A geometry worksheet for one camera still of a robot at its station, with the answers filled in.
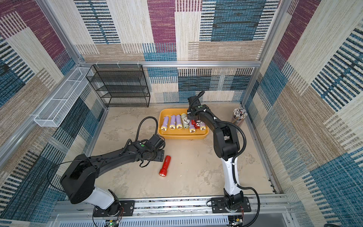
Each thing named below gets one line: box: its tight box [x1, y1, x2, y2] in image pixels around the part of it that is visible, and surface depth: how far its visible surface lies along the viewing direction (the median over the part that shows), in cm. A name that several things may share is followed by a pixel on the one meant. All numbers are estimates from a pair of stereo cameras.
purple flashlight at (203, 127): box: [199, 122, 207, 132], surface depth 104 cm
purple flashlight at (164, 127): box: [160, 116, 169, 132], surface depth 106 cm
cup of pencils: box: [232, 107, 248, 127], surface depth 91 cm
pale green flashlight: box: [181, 113, 190, 129], surface depth 105 cm
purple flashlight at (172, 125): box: [169, 114, 177, 131], surface depth 107 cm
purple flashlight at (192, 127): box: [189, 119, 196, 134], surface depth 104 cm
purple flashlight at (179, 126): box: [175, 114, 183, 131], surface depth 106 cm
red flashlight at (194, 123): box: [191, 119, 201, 130], surface depth 101 cm
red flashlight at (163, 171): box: [158, 155, 172, 177], surface depth 87 cm
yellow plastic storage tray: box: [157, 108, 210, 140], surface depth 104 cm
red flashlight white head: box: [182, 117, 191, 124], surface depth 104 cm
